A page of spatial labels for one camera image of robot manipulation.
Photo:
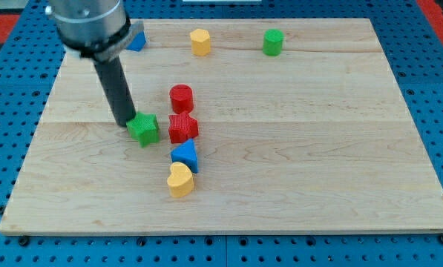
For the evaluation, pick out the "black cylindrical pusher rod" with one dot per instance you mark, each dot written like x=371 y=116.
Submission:
x=115 y=86

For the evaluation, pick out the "green star block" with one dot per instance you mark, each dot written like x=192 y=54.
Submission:
x=144 y=128

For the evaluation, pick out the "yellow heart block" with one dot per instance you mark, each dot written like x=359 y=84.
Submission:
x=180 y=181

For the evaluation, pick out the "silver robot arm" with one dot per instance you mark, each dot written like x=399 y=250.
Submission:
x=100 y=30

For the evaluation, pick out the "blue block behind arm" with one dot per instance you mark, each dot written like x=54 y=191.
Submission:
x=137 y=43

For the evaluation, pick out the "red cylinder block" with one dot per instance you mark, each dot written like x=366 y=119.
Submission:
x=181 y=97

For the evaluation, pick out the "red star block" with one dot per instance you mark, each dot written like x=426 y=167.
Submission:
x=182 y=127

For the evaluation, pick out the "yellow hexagon block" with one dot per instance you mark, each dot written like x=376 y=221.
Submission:
x=200 y=42

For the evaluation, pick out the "blue triangle block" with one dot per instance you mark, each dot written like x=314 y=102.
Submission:
x=186 y=154

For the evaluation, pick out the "wooden board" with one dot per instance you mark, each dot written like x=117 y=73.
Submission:
x=317 y=140

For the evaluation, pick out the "green cylinder block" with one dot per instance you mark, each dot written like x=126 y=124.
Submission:
x=273 y=42

